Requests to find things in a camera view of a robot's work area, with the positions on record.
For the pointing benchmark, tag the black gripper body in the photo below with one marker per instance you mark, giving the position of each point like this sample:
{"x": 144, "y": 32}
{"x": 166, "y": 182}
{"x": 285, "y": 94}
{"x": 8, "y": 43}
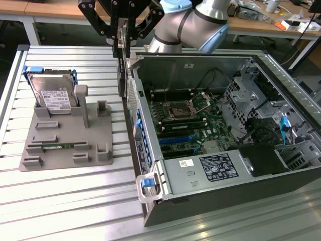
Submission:
{"x": 118, "y": 7}

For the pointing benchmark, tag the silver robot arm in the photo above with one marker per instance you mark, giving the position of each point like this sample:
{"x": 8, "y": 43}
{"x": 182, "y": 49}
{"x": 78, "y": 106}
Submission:
{"x": 175, "y": 27}

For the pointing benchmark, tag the wooden desk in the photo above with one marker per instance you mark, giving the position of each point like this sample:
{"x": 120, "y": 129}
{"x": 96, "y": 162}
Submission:
{"x": 250, "y": 25}
{"x": 50, "y": 10}

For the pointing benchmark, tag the thin metal locking lever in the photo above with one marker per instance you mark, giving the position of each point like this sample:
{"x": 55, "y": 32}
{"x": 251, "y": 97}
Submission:
{"x": 165, "y": 96}

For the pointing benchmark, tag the open PC case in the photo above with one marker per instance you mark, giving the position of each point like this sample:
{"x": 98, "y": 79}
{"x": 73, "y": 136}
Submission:
{"x": 143, "y": 110}

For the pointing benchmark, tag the metal socket cover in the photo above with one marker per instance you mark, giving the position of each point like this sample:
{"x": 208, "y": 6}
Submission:
{"x": 201, "y": 99}

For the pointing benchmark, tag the CPU socket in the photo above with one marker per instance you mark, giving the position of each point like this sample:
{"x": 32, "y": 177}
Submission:
{"x": 178, "y": 110}

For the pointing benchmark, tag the black installed RAM stick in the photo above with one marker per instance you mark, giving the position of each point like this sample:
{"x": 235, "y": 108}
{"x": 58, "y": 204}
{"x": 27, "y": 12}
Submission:
{"x": 183, "y": 124}

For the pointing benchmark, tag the grey plastic parts rack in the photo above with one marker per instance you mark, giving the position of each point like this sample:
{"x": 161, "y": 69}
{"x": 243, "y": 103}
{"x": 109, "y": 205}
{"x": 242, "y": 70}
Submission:
{"x": 65, "y": 130}

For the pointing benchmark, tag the blue expansion slot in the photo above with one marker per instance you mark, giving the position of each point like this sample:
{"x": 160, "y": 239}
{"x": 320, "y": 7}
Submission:
{"x": 175, "y": 140}

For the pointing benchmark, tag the white cup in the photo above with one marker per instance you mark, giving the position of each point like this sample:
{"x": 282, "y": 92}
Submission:
{"x": 273, "y": 5}

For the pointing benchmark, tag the green motherboard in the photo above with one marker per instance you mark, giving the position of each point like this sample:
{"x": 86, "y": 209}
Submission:
{"x": 213, "y": 130}

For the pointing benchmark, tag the green RAM stick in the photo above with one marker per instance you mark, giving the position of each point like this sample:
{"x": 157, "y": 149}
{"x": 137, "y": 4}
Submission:
{"x": 60, "y": 145}

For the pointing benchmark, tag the orange and white box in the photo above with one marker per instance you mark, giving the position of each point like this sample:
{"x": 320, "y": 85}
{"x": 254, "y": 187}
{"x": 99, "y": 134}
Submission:
{"x": 286, "y": 25}

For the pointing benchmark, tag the grey power supply unit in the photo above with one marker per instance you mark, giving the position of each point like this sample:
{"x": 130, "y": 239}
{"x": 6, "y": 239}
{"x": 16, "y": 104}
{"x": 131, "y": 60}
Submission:
{"x": 190, "y": 173}

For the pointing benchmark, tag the white flat box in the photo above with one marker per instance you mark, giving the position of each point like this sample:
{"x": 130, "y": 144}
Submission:
{"x": 308, "y": 27}

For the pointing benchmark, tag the blue case latch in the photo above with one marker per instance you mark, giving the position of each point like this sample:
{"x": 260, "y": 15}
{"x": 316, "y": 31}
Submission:
{"x": 146, "y": 182}

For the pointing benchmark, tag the hard disk with blue bracket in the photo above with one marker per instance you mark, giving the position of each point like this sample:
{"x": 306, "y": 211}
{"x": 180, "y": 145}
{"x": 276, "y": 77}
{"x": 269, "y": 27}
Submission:
{"x": 54, "y": 93}

